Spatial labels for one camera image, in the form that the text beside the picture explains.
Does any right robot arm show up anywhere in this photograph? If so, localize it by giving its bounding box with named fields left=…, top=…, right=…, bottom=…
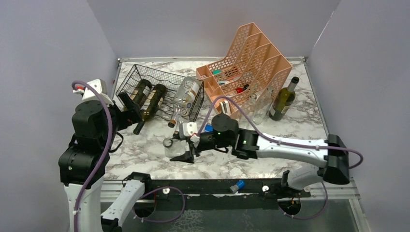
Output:
left=170, top=113, right=350, bottom=197

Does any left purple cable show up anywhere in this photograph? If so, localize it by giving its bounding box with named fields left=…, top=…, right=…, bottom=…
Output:
left=71, top=80, right=114, bottom=232

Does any red object in organizer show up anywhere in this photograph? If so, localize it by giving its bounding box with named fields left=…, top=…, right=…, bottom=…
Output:
left=235, top=84, right=249, bottom=94

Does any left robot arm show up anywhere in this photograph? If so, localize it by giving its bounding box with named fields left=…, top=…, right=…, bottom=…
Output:
left=58, top=92, right=152, bottom=232

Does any white tape dispenser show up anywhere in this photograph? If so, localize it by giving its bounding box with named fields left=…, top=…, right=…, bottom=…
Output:
left=220, top=100, right=231, bottom=116

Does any large clear labelled bottle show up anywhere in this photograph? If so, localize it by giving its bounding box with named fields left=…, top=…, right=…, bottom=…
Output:
left=173, top=77, right=200, bottom=116

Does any green wine bottle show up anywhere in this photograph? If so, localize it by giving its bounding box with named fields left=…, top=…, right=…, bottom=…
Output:
left=269, top=76, right=300, bottom=121
left=133, top=84, right=168, bottom=135

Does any peach plastic file organizer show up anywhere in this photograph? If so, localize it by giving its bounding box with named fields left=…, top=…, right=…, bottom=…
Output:
left=196, top=23, right=292, bottom=119

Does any blue grey cylinder cap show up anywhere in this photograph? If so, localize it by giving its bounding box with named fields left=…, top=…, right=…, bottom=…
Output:
left=229, top=180, right=245, bottom=194

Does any black base frame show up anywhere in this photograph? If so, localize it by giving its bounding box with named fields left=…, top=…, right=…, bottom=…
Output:
left=132, top=178, right=310, bottom=223

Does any clear bottle with cork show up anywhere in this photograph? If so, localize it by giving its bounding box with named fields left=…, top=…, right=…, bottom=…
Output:
left=167, top=107, right=184, bottom=128

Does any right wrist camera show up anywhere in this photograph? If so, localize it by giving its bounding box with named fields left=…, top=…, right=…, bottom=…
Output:
left=179, top=122, right=200, bottom=143

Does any blue stamp block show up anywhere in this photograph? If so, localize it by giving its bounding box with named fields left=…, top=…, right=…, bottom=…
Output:
left=204, top=124, right=213, bottom=132

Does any black wire wine rack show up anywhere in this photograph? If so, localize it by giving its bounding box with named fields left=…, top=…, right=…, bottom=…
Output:
left=116, top=64, right=204, bottom=123

